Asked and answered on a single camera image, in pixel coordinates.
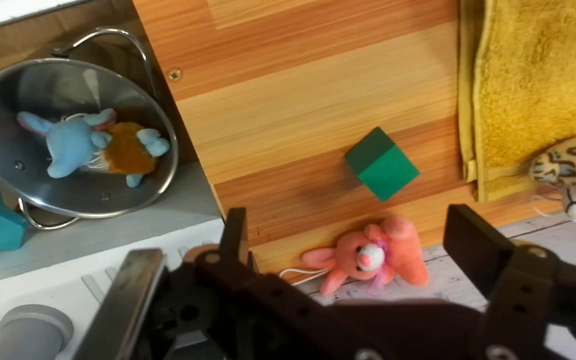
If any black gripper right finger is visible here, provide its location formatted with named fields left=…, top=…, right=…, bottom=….
left=442, top=201, right=520, bottom=309

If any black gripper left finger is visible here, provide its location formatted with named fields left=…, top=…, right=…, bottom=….
left=218, top=206, right=251, bottom=269

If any pink bunny plush toy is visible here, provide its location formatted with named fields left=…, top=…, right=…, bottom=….
left=299, top=213, right=431, bottom=296

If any green cube block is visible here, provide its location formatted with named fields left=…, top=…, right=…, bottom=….
left=343, top=126, right=422, bottom=203

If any blue and brown plush toy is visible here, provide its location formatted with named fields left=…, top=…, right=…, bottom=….
left=14, top=105, right=171, bottom=190

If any yellow towel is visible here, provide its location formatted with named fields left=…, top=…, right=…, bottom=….
left=456, top=0, right=576, bottom=203

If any white sink basin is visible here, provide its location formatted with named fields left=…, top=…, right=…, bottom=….
left=0, top=0, right=225, bottom=287

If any steel pot with handles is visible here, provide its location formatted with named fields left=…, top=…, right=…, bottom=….
left=0, top=25, right=182, bottom=231

